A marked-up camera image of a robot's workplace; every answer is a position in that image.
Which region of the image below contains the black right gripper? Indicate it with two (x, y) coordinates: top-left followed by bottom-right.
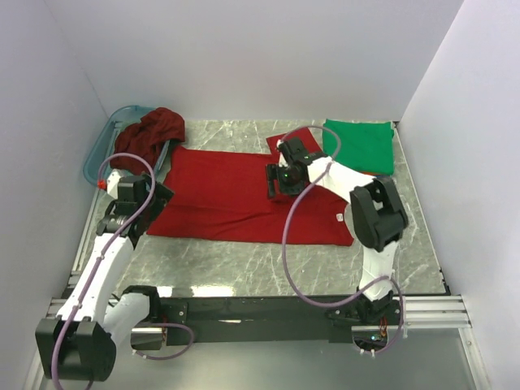
(265, 162), (306, 200)

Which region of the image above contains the bright red t shirt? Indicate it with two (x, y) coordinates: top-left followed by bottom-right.
(147, 136), (353, 246)

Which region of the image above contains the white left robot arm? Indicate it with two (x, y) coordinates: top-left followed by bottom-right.
(35, 171), (174, 383)

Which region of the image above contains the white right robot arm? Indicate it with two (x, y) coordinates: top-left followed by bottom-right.
(266, 137), (409, 324)

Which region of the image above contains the blue transparent plastic bin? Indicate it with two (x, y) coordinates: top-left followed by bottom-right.
(83, 106), (170, 186)

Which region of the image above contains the dark red t shirt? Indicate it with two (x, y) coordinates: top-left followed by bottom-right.
(114, 107), (185, 168)

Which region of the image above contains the green folded t shirt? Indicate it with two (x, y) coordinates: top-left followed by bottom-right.
(323, 119), (394, 176)

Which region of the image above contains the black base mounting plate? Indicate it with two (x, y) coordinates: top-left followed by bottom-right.
(112, 295), (391, 351)

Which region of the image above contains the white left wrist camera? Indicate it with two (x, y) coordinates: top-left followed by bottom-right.
(97, 169), (124, 200)

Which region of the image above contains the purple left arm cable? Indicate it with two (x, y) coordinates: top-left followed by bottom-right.
(51, 153), (196, 390)

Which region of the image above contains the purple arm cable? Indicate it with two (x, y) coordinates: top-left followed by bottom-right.
(51, 153), (196, 390)
(275, 124), (406, 358)

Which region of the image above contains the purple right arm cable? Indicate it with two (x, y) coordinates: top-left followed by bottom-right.
(275, 124), (406, 358)

